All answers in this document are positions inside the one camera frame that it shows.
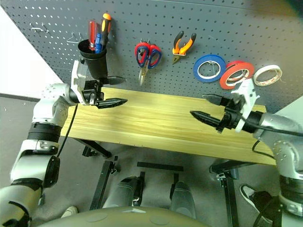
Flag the dark grey rounded shell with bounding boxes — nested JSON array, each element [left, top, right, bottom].
[[170, 181, 197, 219], [103, 177, 143, 209]]

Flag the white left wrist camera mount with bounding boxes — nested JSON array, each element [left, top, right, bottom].
[[71, 60, 92, 106]]

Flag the grey metal pegboard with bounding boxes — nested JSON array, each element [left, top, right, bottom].
[[0, 0, 303, 114]]

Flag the orange and black pliers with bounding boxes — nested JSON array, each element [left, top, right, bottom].
[[171, 30, 197, 66]]

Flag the wide red tape roll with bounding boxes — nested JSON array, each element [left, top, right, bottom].
[[219, 61, 255, 90]]

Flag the orange and black screwdriver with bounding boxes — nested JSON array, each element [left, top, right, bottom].
[[100, 13, 112, 49]]

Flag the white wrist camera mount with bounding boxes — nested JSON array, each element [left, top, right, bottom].
[[71, 60, 92, 106], [231, 79, 260, 132]]

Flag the black trouser leg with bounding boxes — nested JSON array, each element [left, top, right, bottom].
[[253, 191, 284, 227]]

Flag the white metal peg hook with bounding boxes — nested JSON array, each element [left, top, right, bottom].
[[30, 23, 49, 34]]

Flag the red handled scissors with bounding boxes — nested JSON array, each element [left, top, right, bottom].
[[134, 42, 163, 86]]

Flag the black metal floor frame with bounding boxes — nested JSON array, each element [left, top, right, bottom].
[[132, 162, 184, 206]]

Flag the black and blue scissors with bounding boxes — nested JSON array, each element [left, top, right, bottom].
[[136, 46, 163, 86]]

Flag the black metal table leg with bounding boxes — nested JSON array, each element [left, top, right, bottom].
[[209, 159, 248, 227], [75, 139, 119, 211]]

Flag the red handled screwdriver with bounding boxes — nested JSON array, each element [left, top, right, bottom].
[[88, 20, 98, 51]]

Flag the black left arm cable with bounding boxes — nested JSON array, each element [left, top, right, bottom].
[[55, 104, 79, 161]]

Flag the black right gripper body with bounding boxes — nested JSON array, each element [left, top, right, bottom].
[[216, 96, 246, 133]]

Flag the white tape roll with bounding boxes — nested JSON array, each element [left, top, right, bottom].
[[253, 64, 283, 87]]

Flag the blue handled screwdriver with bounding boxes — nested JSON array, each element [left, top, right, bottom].
[[95, 32, 103, 54]]

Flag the white shoe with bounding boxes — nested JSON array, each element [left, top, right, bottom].
[[61, 205, 79, 218]]

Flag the black plastic cup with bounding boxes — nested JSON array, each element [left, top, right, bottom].
[[77, 39, 108, 80]]

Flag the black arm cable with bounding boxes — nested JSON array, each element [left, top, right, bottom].
[[55, 104, 79, 161], [243, 119, 303, 158]]

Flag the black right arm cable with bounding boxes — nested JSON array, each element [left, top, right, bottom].
[[243, 119, 303, 158]]

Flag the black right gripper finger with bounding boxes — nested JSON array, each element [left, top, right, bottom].
[[202, 94, 229, 106], [189, 110, 224, 130]]

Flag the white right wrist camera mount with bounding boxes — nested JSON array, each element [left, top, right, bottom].
[[231, 79, 260, 132]]

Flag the grey rounded robot torso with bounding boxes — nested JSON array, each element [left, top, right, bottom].
[[35, 205, 211, 227]]

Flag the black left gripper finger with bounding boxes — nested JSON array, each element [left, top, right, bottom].
[[97, 97, 128, 110], [99, 76, 126, 86]]

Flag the black and white sneaker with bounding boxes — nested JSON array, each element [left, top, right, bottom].
[[239, 184, 261, 212]]

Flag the blue tape roll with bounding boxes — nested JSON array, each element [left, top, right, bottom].
[[193, 54, 227, 83]]

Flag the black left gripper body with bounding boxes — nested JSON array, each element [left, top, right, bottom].
[[81, 79, 105, 107]]

